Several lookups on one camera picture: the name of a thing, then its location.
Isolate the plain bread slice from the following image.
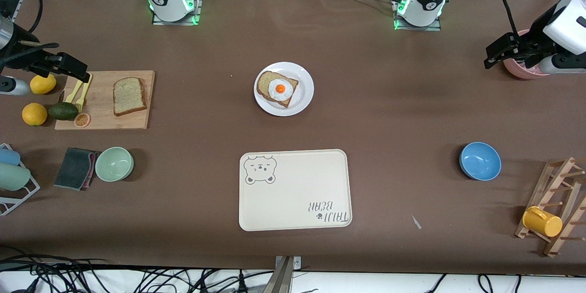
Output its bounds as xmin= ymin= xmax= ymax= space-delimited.
xmin=113 ymin=77 xmax=148 ymax=117

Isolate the fried egg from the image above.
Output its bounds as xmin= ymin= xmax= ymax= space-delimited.
xmin=268 ymin=79 xmax=293 ymax=101

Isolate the white round plate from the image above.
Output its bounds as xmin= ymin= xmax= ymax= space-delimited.
xmin=254 ymin=62 xmax=315 ymax=117

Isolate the yellow lemon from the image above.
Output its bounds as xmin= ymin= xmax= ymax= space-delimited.
xmin=30 ymin=74 xmax=57 ymax=95
xmin=22 ymin=103 xmax=48 ymax=126

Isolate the pink bowl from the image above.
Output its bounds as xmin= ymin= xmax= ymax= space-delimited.
xmin=503 ymin=30 xmax=550 ymax=80

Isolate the yellow plastic fork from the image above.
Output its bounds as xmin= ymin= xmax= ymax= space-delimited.
xmin=76 ymin=75 xmax=93 ymax=113

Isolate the green avocado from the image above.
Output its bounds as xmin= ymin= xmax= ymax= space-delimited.
xmin=48 ymin=102 xmax=79 ymax=121

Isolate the wooden cutting board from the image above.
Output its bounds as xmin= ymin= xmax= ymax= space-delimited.
xmin=54 ymin=71 xmax=155 ymax=130

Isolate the blue cup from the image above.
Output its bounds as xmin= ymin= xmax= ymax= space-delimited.
xmin=0 ymin=147 xmax=21 ymax=166

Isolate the dark grey folded cloth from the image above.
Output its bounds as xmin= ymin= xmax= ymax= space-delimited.
xmin=54 ymin=147 xmax=94 ymax=191

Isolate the pale green bowl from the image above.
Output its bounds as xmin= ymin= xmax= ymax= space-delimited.
xmin=95 ymin=147 xmax=135 ymax=182

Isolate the blue bowl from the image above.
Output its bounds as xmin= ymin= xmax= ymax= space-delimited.
xmin=459 ymin=142 xmax=502 ymax=181

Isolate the pale green cup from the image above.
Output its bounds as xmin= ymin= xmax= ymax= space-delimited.
xmin=0 ymin=163 xmax=31 ymax=191

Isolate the wooden mug rack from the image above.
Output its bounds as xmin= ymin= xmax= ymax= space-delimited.
xmin=514 ymin=157 xmax=586 ymax=258

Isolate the yellow mug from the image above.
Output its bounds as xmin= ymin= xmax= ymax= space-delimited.
xmin=522 ymin=206 xmax=563 ymax=238

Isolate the cream tray with bear print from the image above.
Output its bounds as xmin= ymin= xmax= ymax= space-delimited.
xmin=239 ymin=149 xmax=353 ymax=232

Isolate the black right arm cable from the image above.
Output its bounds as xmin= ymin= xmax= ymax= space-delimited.
xmin=25 ymin=0 xmax=44 ymax=37

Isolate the white wire rack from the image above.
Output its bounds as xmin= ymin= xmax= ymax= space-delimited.
xmin=0 ymin=143 xmax=41 ymax=217

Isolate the black floor cable tangle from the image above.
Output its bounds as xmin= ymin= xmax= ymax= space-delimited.
xmin=0 ymin=245 xmax=275 ymax=293

